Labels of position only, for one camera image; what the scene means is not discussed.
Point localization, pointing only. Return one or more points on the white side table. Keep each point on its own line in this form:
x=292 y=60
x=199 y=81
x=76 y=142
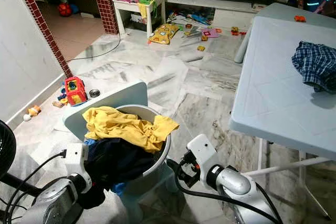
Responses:
x=123 y=4

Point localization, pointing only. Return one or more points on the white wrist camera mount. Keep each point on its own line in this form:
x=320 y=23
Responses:
x=199 y=150
x=76 y=158

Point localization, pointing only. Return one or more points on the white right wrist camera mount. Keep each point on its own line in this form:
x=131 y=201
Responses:
x=199 y=150

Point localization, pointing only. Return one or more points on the black floor fan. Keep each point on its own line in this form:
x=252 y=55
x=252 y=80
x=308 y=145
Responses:
x=6 y=150

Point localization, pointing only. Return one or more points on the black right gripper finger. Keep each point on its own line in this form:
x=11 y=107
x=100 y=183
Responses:
x=174 y=167

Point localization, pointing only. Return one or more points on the metal bowl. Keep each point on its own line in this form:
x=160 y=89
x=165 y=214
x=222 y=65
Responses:
x=95 y=93

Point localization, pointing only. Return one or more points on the pale blue small table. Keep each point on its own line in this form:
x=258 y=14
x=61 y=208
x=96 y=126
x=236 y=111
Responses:
x=278 y=11

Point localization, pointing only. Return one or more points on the bright blue cloth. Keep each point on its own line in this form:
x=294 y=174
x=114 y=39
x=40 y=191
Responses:
x=119 y=188

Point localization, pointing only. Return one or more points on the red ball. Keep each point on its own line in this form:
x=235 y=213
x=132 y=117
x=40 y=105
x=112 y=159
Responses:
x=65 y=10

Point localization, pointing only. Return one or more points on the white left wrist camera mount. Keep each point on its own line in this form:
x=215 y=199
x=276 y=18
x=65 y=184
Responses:
x=76 y=158

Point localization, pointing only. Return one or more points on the pink toy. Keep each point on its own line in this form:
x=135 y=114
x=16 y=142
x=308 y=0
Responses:
x=210 y=32

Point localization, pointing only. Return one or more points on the navy garment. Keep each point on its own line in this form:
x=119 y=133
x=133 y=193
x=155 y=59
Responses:
x=121 y=161

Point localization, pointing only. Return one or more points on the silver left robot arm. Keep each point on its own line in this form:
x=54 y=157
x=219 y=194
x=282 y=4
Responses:
x=60 y=205

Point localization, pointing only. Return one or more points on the yellow shirt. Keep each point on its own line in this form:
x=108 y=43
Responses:
x=118 y=124

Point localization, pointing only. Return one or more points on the blue plaid shorts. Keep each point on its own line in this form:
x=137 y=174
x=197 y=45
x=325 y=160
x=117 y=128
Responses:
x=315 y=64

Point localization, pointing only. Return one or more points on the small orange toy figure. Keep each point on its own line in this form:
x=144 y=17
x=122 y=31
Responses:
x=34 y=112

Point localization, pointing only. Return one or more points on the red yellow toy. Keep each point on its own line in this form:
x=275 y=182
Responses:
x=76 y=92

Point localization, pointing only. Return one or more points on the white television console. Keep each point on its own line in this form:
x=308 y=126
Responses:
x=231 y=10

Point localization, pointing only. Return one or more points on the pale blue folding table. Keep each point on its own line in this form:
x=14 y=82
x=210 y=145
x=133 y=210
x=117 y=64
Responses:
x=273 y=93

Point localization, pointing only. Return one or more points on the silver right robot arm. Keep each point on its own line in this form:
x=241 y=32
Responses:
x=233 y=182

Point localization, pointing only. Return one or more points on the orange toy car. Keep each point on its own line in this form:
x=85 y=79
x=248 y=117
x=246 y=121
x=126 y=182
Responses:
x=300 y=18

